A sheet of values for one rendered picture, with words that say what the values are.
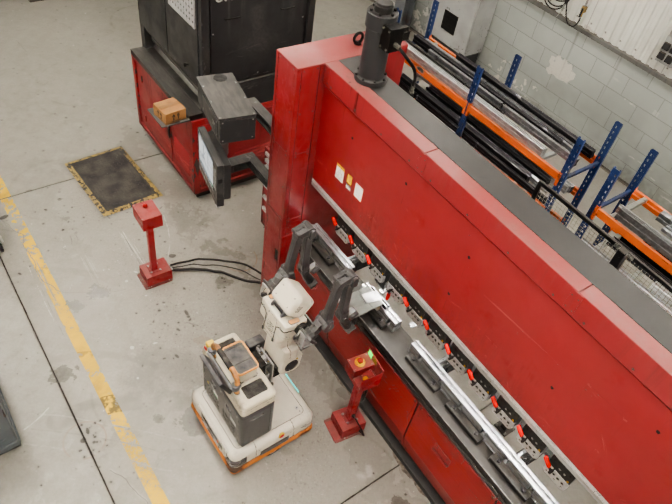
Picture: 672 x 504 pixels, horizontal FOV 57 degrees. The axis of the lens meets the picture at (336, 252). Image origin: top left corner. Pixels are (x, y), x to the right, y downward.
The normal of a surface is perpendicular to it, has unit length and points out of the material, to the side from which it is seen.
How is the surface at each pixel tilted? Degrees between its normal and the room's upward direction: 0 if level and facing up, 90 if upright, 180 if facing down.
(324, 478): 0
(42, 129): 0
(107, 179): 0
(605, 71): 90
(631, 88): 90
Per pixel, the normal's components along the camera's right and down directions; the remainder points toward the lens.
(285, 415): 0.13, -0.69
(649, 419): -0.82, 0.33
